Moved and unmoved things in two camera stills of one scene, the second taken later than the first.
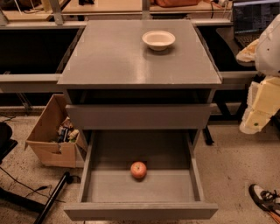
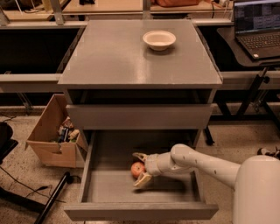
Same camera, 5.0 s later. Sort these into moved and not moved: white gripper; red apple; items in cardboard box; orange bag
Moved: white gripper
Not moved: orange bag; red apple; items in cardboard box
